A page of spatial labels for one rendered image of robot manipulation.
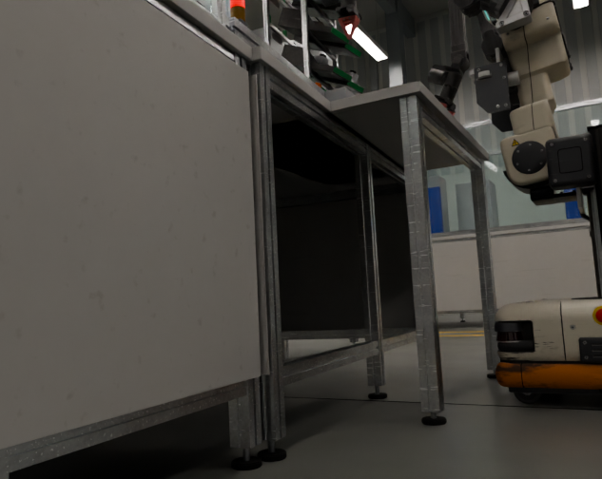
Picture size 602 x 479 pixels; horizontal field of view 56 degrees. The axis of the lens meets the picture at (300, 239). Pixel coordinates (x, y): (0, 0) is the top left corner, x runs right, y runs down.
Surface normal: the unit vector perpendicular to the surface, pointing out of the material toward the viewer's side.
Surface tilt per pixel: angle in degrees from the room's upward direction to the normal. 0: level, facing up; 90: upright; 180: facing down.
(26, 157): 90
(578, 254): 90
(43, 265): 90
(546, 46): 90
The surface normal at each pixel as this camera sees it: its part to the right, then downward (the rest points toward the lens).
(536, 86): -0.48, -0.07
